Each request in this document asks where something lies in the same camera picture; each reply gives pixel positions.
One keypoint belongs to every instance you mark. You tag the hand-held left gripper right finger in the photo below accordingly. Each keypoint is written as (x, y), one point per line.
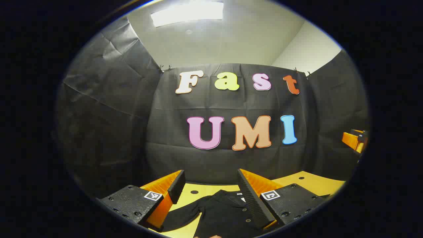
(248, 195)

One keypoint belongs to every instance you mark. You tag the black button shirt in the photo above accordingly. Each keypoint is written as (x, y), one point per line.
(221, 215)

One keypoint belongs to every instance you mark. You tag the ceiling light panel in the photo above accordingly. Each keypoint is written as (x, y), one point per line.
(186, 13)

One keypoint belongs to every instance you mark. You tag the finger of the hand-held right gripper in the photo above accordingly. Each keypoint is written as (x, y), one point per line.
(351, 140)

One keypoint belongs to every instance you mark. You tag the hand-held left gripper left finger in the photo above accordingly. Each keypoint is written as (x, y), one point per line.
(178, 185)

